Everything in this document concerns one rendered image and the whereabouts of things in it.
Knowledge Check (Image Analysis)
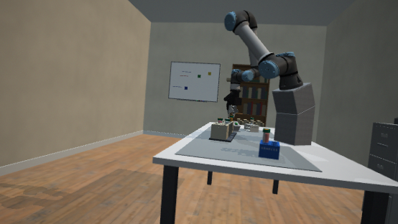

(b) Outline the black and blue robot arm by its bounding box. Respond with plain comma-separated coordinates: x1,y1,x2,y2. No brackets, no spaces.
224,10,303,90

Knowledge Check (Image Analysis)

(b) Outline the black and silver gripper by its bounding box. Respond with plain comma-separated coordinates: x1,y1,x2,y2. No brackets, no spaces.
226,89,242,118

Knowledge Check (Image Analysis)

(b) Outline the grey tube rack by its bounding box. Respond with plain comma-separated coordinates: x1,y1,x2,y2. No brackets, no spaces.
244,123,259,132

